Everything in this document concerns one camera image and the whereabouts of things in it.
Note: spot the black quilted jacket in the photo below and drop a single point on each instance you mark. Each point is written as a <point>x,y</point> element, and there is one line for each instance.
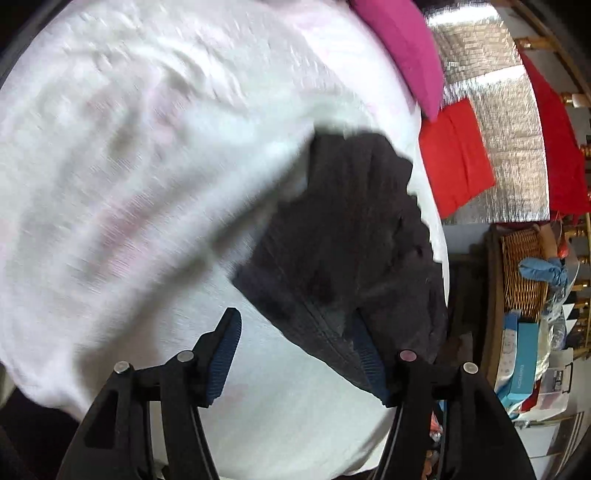
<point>351,240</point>

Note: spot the wooden table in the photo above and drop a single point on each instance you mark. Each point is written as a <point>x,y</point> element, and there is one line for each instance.
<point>493,300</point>

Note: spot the blue cloth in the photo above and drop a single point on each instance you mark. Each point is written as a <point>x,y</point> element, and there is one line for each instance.
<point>540,270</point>

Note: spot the white bed cover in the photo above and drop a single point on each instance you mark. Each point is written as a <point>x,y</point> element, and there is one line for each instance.
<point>138,184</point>

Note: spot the wicker basket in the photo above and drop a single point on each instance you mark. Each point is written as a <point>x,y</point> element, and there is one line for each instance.
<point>521,258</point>

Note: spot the light blue cardboard box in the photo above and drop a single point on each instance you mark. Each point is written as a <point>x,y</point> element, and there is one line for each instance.
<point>524,364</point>

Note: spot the pink pillow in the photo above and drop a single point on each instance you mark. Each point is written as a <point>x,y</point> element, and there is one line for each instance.
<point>401,46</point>

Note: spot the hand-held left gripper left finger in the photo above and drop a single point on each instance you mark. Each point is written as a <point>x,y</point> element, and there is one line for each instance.
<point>224,355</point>

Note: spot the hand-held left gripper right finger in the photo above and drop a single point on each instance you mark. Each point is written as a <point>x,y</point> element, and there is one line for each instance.
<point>371,369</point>

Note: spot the red cloth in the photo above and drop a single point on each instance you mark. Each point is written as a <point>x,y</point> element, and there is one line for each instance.
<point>455,157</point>
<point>558,152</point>

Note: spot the silver foil insulation board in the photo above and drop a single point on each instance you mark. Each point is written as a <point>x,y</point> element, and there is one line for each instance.
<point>508,152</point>

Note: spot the white tissue pack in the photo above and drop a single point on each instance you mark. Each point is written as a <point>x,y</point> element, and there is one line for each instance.
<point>507,341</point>

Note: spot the clear plastic storage box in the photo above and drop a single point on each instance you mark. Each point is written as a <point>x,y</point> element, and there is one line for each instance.
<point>554,392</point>

